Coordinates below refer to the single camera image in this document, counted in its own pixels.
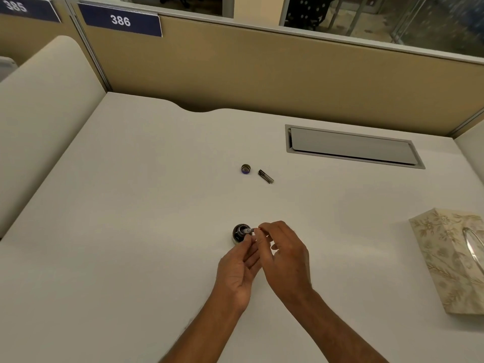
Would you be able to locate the person's left hand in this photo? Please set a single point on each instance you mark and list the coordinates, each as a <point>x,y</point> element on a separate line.
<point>232,277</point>

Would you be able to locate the person's right hand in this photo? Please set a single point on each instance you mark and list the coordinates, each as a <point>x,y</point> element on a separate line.
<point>289,266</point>

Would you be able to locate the person's right thumb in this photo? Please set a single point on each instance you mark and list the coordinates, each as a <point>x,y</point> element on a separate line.
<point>264,241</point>

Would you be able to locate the person's left thumb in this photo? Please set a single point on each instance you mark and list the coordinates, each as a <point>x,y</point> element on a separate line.
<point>237,248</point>

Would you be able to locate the black flashlight body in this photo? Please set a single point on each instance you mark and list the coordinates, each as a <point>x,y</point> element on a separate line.
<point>239,233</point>

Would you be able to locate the person's left forearm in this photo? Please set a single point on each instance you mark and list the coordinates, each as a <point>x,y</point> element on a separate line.
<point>206,336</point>

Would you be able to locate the person's right forearm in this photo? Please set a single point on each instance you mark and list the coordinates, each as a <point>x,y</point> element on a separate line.
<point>340,332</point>

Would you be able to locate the black flashlight cap purple lens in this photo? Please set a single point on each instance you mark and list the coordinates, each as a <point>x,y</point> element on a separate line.
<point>245,169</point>

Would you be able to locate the beige desk partition panel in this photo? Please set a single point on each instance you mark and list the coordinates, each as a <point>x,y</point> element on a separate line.
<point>264,67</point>

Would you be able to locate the floral beige tissue box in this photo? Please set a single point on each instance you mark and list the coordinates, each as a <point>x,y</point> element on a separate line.
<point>444,260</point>

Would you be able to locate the cream rounded side divider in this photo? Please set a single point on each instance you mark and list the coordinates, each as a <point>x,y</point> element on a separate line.
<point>41,120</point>

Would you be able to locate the black dotted office chair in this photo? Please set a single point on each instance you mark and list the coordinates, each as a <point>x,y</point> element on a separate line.
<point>308,11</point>

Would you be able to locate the blue number sign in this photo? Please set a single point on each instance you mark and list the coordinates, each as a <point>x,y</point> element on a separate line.
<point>26,9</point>
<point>120,20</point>

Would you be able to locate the beige neighbouring partition panel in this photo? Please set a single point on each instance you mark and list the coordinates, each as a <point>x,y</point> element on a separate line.
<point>34,39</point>

